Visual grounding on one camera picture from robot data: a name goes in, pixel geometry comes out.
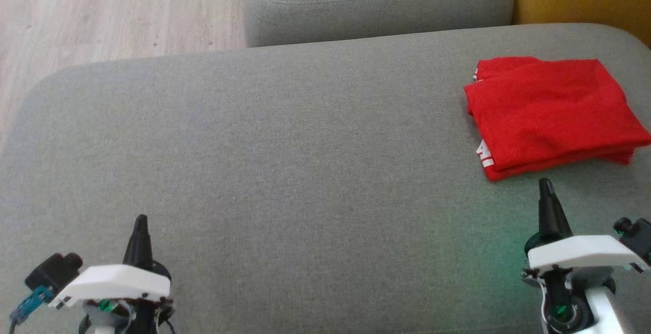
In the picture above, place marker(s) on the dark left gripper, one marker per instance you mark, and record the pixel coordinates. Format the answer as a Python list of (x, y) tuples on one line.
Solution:
[(127, 316)]

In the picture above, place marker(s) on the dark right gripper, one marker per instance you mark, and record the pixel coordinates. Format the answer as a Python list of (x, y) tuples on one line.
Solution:
[(562, 303)]

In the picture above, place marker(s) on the red jersey with number print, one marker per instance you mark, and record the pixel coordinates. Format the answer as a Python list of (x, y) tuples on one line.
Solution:
[(549, 110)]

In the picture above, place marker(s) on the grey sofa seat cushion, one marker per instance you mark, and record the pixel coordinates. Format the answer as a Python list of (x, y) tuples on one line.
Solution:
[(376, 3)]

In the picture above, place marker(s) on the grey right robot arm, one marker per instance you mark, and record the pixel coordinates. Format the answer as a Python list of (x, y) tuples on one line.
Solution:
[(608, 313)]

